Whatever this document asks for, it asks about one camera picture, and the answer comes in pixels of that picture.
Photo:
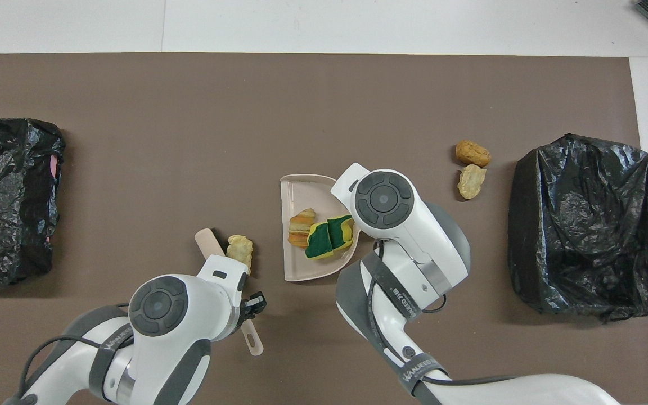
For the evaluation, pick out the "pale chip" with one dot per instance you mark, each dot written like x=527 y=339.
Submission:
x=472 y=181
x=241 y=250

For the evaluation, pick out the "beige hand brush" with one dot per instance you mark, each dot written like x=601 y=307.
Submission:
x=208 y=242

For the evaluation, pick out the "striped orange croissant toy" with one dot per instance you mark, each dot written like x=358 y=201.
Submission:
x=301 y=225

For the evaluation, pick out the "beige plastic dustpan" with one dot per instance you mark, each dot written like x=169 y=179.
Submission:
x=301 y=197

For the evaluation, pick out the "brown bread roll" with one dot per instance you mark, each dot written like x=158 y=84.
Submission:
x=473 y=153

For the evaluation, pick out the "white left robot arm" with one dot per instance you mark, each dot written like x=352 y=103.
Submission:
x=189 y=315

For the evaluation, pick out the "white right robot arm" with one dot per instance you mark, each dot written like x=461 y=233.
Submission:
x=403 y=225

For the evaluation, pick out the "black bagged bin pink patch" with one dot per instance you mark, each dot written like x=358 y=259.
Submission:
x=9 y=169

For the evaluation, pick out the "brown table mat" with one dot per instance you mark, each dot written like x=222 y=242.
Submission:
x=133 y=140

